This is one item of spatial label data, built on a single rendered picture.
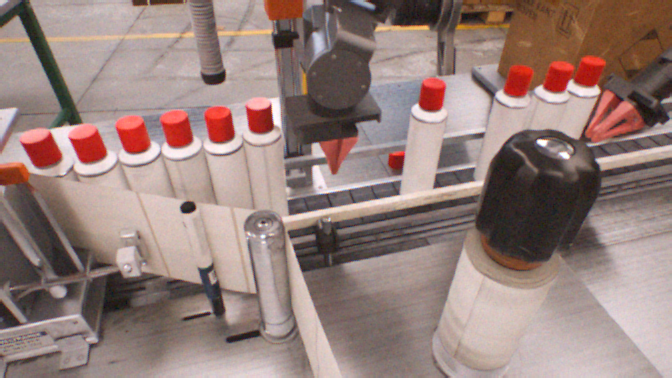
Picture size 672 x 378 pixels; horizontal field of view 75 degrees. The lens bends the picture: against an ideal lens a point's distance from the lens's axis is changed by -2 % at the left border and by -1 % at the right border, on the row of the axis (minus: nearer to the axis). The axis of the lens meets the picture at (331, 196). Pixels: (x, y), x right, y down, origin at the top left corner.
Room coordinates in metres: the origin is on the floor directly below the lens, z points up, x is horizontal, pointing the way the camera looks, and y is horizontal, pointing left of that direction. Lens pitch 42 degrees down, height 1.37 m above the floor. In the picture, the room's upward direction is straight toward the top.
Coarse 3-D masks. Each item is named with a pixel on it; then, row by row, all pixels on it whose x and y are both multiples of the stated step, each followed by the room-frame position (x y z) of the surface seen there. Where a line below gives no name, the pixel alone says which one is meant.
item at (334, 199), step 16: (608, 144) 0.69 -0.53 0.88; (624, 144) 0.69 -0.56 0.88; (640, 144) 0.69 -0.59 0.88; (656, 144) 0.69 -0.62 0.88; (448, 176) 0.60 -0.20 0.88; (464, 176) 0.60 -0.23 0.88; (608, 176) 0.60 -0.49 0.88; (336, 192) 0.55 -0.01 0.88; (352, 192) 0.55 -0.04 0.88; (368, 192) 0.55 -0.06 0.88; (384, 192) 0.55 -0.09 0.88; (288, 208) 0.52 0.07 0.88; (304, 208) 0.52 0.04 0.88; (320, 208) 0.52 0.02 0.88; (416, 208) 0.52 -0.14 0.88; (432, 208) 0.52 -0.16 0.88; (336, 224) 0.48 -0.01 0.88; (352, 224) 0.48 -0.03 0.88
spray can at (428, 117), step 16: (432, 80) 0.55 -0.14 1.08; (432, 96) 0.53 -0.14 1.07; (416, 112) 0.54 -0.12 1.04; (432, 112) 0.53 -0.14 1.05; (416, 128) 0.53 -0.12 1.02; (432, 128) 0.52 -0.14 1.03; (416, 144) 0.53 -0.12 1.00; (432, 144) 0.52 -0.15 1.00; (416, 160) 0.52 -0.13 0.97; (432, 160) 0.52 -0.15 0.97; (416, 176) 0.52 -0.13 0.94; (432, 176) 0.53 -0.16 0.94; (400, 192) 0.54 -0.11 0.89
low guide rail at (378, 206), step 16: (608, 160) 0.60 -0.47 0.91; (624, 160) 0.60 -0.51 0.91; (640, 160) 0.61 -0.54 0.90; (656, 160) 0.62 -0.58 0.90; (416, 192) 0.51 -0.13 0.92; (432, 192) 0.51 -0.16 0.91; (448, 192) 0.52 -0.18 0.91; (464, 192) 0.52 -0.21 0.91; (480, 192) 0.53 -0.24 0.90; (336, 208) 0.48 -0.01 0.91; (352, 208) 0.48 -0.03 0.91; (368, 208) 0.48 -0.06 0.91; (384, 208) 0.49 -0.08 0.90; (400, 208) 0.50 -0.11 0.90; (288, 224) 0.45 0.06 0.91; (304, 224) 0.46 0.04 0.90
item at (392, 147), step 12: (588, 120) 0.67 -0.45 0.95; (456, 132) 0.61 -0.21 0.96; (468, 132) 0.61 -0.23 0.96; (480, 132) 0.61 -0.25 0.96; (384, 144) 0.58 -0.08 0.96; (396, 144) 0.58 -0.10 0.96; (444, 144) 0.60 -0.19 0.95; (300, 156) 0.54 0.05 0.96; (312, 156) 0.54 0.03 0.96; (324, 156) 0.54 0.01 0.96; (348, 156) 0.55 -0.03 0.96; (360, 156) 0.56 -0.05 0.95; (288, 168) 0.53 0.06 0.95; (300, 168) 0.53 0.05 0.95
